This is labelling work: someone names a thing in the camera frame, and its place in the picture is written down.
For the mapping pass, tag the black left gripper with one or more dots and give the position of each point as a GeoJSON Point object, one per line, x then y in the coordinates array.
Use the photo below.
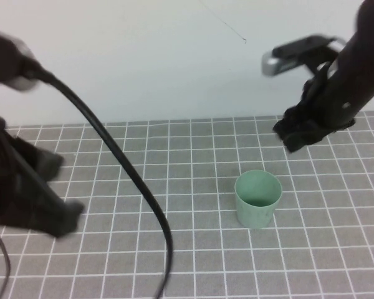
{"type": "Point", "coordinates": [6, 187]}

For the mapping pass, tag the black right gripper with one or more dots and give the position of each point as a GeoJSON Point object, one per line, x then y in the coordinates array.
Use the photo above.
{"type": "Point", "coordinates": [330, 102]}

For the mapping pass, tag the mint green plastic cup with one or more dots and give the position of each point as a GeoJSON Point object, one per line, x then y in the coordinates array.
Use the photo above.
{"type": "Point", "coordinates": [255, 215]}

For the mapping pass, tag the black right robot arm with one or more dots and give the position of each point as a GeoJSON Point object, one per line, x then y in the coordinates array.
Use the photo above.
{"type": "Point", "coordinates": [371, 46]}

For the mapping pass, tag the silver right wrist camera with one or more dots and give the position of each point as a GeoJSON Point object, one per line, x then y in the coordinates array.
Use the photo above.
{"type": "Point", "coordinates": [274, 65]}

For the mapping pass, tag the black right camera bracket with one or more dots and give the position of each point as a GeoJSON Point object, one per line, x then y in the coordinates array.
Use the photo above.
{"type": "Point", "coordinates": [299, 46]}

